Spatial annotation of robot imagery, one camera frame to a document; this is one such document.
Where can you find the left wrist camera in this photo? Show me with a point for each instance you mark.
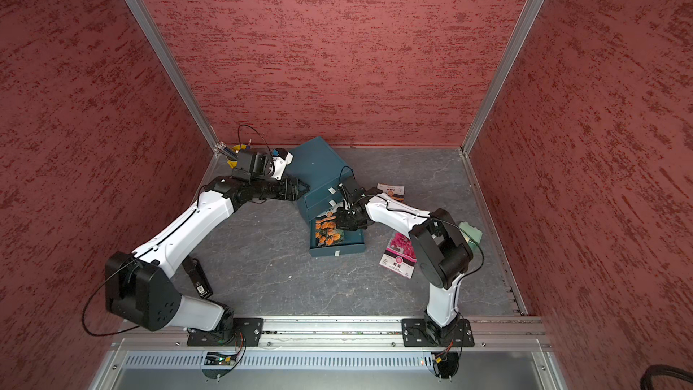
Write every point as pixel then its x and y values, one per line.
pixel 281 159

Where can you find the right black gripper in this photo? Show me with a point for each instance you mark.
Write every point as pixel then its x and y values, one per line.
pixel 344 224

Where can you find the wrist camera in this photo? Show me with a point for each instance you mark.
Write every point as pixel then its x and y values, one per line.
pixel 351 191
pixel 281 159

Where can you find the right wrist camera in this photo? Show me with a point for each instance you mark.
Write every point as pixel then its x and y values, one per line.
pixel 351 191

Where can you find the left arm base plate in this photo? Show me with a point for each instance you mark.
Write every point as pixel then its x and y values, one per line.
pixel 236 332

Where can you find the green pencil sharpener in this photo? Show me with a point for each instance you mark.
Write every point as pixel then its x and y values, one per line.
pixel 472 235

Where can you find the teal bottom drawer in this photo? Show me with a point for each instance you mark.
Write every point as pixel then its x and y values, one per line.
pixel 354 244

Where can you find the left corner aluminium post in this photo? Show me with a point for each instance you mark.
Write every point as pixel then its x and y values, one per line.
pixel 153 35

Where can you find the orange flower seed bag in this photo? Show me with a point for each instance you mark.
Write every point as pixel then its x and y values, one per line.
pixel 325 232
pixel 395 192

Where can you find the yellow pen cup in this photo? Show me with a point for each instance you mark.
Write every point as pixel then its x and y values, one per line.
pixel 239 157

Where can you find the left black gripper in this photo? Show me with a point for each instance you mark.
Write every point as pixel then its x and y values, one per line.
pixel 286 185

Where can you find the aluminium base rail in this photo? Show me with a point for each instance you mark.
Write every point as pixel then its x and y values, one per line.
pixel 338 352

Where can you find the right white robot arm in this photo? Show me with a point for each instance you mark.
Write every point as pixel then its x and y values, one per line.
pixel 440 246

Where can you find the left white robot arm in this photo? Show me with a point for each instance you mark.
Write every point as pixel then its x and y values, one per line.
pixel 138 286

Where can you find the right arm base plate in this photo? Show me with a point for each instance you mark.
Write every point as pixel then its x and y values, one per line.
pixel 423 332

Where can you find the corner aluminium post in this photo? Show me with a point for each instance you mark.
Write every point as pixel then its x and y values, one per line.
pixel 153 35
pixel 523 26

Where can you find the right corner aluminium post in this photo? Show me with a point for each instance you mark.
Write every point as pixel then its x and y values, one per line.
pixel 523 26

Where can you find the pink flower seed bag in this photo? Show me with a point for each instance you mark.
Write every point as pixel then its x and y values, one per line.
pixel 399 256

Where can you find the teal drawer cabinet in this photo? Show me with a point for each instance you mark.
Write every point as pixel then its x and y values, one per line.
pixel 319 166

